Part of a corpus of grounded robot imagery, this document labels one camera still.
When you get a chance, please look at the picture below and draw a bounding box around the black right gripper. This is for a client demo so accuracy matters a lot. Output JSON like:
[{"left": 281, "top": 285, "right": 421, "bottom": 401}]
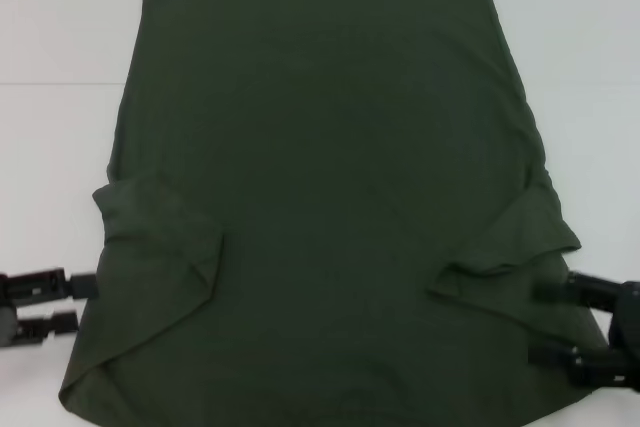
[{"left": 527, "top": 270, "right": 640, "bottom": 389}]

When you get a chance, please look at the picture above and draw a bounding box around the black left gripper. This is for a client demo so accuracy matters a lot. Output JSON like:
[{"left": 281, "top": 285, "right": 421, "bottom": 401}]
[{"left": 0, "top": 268, "right": 100, "bottom": 347}]

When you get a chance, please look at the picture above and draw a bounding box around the dark green t-shirt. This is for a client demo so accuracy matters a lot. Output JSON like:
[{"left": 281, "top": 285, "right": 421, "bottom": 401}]
[{"left": 57, "top": 0, "right": 609, "bottom": 427}]

